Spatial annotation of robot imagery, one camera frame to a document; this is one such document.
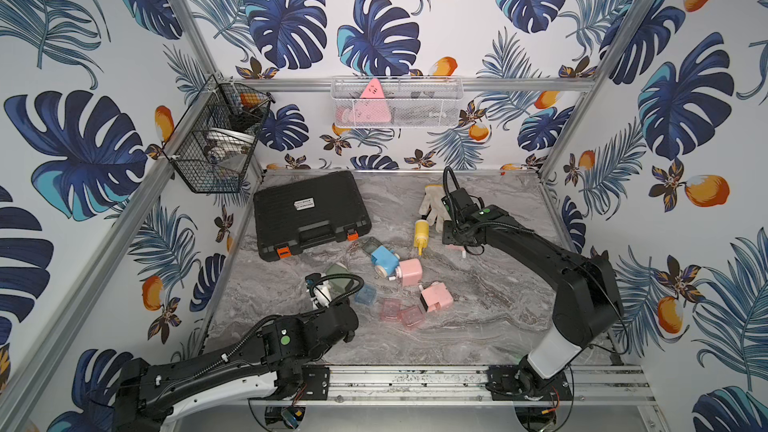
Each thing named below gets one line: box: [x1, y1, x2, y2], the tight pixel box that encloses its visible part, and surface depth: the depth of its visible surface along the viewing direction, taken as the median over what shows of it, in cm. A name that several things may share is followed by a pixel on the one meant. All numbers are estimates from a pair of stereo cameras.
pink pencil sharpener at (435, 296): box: [419, 282, 454, 313], surface depth 87 cm
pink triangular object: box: [354, 78, 392, 123], surface depth 92 cm
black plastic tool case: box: [253, 171, 372, 261], surface depth 100 cm
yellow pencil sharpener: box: [413, 219, 429, 256], surface depth 97 cm
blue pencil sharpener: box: [371, 245, 400, 279], surface depth 93 cm
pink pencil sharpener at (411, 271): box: [399, 258, 423, 287], surface depth 90 cm
